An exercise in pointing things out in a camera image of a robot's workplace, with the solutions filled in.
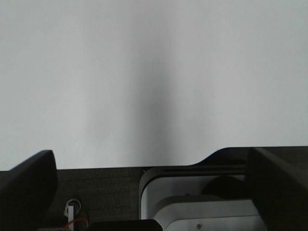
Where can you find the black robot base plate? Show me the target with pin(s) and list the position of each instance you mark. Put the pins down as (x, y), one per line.
(110, 196)

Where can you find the grey connector with red wire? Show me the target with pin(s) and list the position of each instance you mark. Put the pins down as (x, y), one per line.
(71, 210)

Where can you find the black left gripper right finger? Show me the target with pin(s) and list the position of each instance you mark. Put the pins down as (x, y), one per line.
(278, 190)

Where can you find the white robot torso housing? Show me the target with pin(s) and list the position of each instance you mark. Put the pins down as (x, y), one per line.
(197, 199)

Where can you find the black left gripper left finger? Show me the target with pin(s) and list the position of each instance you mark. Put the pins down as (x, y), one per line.
(27, 191)

